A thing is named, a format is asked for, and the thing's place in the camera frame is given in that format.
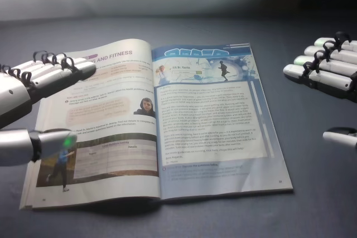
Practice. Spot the grey table cloth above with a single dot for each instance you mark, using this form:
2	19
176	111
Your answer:
279	207

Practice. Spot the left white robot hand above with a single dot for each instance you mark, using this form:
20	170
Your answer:
16	93

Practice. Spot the open textbook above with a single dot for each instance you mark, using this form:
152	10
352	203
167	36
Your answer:
200	115

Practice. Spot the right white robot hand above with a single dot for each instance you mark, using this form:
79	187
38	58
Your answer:
326	66

